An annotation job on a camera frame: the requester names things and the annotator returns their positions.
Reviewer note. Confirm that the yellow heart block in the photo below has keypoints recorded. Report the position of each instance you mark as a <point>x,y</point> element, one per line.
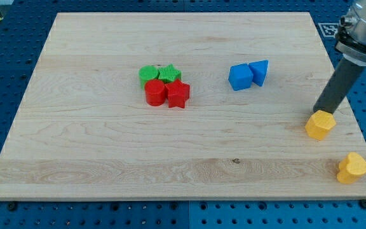
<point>351,168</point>

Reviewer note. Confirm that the red cylinder block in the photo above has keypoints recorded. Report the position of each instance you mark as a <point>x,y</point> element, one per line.
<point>155,92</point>

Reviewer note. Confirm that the blue cube block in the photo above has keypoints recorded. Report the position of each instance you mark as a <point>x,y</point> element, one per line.
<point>240,77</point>

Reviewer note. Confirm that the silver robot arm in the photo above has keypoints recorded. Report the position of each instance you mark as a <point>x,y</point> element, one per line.
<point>351,34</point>

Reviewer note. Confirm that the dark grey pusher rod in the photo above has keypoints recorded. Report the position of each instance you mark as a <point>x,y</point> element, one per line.
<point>338,86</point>

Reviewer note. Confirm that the white fiducial marker tag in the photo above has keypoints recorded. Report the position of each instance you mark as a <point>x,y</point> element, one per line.
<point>327,29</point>

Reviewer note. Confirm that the red star block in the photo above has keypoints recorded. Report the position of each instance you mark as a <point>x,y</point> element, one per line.
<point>177,93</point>

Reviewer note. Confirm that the green cylinder block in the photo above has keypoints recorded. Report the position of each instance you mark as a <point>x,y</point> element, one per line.
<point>147,73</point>

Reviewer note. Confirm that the blue triangle block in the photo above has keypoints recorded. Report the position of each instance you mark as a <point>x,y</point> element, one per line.
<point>260,71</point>

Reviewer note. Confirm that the yellow hexagon block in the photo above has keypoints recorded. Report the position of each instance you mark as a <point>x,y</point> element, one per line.
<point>320,124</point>

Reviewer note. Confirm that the green star block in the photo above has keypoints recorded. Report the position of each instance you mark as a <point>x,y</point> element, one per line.
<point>169,74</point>

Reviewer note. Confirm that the wooden board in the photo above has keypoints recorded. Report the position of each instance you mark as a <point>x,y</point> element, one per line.
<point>84,131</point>

